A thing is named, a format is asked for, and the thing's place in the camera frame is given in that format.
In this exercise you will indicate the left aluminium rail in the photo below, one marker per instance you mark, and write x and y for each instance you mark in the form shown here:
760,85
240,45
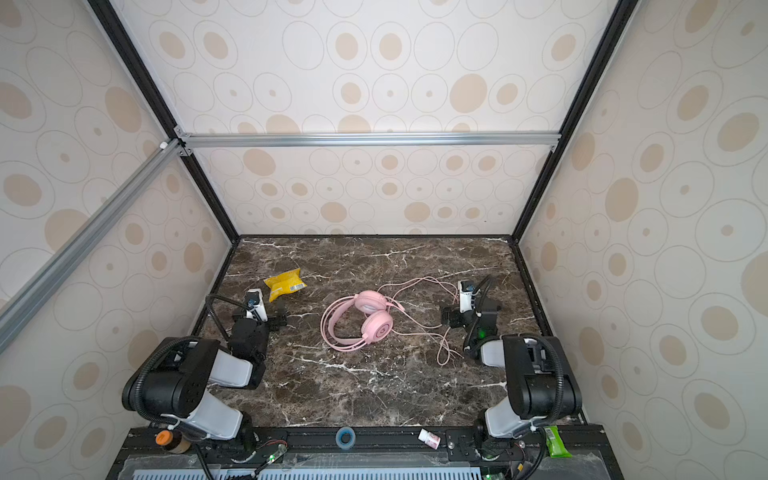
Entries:
23,307

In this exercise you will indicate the left black frame post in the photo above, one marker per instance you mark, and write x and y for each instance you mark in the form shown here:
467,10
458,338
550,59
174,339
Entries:
119,37

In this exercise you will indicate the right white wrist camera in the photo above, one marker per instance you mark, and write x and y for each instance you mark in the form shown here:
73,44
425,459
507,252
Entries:
467,293

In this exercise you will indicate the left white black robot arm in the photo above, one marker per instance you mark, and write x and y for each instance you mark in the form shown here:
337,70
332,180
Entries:
171,387

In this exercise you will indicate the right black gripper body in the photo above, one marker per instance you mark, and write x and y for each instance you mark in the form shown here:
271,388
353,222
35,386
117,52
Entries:
463,315

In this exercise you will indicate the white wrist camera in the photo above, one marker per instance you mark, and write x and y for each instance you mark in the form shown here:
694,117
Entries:
467,293
255,308

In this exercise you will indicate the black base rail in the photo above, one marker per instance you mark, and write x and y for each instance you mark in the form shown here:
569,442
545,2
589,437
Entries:
378,453

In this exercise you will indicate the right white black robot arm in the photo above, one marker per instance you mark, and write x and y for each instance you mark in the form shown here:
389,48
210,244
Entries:
540,385

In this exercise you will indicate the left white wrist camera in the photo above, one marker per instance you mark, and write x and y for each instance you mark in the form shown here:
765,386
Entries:
255,308

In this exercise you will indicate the orange-capped brown bottle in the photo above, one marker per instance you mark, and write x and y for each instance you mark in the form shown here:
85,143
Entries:
172,442

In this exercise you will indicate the small white pink box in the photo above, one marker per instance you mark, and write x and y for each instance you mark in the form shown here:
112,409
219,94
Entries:
430,439

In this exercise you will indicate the blue tape roll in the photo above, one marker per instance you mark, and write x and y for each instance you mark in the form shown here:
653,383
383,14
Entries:
345,438

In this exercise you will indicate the aluminium rail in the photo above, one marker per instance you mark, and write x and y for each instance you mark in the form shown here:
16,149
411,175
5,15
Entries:
394,139
23,307

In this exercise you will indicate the green packet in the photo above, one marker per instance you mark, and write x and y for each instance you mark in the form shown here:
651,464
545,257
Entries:
555,444

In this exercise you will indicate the back aluminium rail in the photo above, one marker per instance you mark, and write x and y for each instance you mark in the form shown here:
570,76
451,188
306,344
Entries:
394,139

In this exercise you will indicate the yellow snack packet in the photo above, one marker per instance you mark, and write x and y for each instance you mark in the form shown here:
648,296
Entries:
285,283

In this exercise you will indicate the right black frame post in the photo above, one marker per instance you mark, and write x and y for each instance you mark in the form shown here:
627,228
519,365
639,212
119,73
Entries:
609,40

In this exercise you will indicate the pink cat-ear headphones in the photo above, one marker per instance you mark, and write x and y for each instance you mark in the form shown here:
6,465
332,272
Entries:
377,325

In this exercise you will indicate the black frame post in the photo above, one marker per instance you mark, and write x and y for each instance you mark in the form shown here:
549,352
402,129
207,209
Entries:
609,40
119,37

